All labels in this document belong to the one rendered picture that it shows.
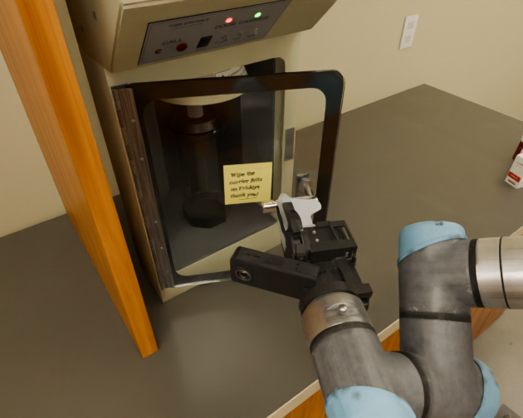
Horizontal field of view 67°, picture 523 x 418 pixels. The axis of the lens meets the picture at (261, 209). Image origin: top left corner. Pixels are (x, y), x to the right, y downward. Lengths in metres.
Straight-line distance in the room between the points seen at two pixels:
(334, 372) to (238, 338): 0.38
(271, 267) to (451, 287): 0.20
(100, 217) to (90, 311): 0.36
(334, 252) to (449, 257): 0.13
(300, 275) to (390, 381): 0.15
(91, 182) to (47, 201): 0.63
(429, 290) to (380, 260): 0.46
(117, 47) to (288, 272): 0.32
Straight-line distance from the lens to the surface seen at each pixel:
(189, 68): 0.61
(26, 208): 1.13
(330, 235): 0.53
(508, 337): 2.19
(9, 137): 1.04
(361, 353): 0.42
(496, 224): 1.13
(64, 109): 0.47
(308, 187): 0.65
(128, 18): 0.45
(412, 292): 0.48
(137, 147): 0.59
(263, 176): 0.63
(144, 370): 0.77
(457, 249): 0.48
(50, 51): 0.45
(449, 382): 0.47
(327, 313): 0.45
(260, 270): 0.50
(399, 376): 0.43
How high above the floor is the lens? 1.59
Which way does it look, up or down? 40 degrees down
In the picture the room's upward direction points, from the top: straight up
